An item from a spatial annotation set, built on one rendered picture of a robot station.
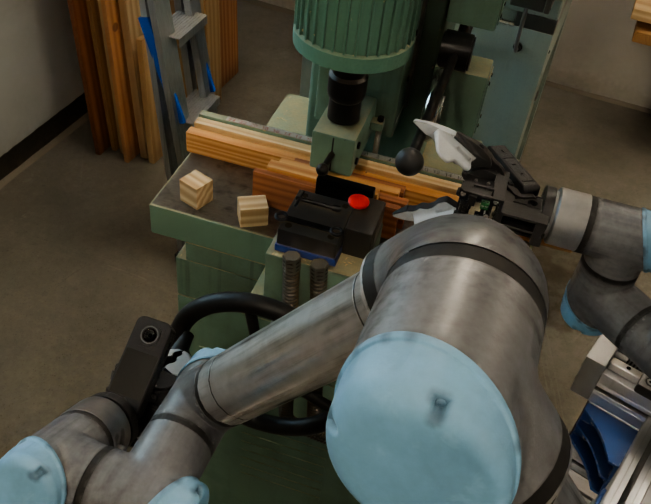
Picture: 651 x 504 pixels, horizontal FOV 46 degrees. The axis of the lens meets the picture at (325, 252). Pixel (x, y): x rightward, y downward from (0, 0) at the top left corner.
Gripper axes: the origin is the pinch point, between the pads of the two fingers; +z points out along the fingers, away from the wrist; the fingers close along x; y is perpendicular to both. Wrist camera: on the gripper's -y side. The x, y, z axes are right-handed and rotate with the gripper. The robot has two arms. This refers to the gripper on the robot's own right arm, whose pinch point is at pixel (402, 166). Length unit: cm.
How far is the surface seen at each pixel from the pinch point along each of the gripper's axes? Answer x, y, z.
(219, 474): 92, -4, 25
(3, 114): 83, -98, 140
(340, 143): 6.3, -11.6, 11.1
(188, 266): 30.8, -1.4, 31.5
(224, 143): 15.0, -16.1, 31.7
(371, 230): 8.5, 4.5, 1.8
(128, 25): 53, -121, 106
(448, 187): 13.2, -18.0, -6.4
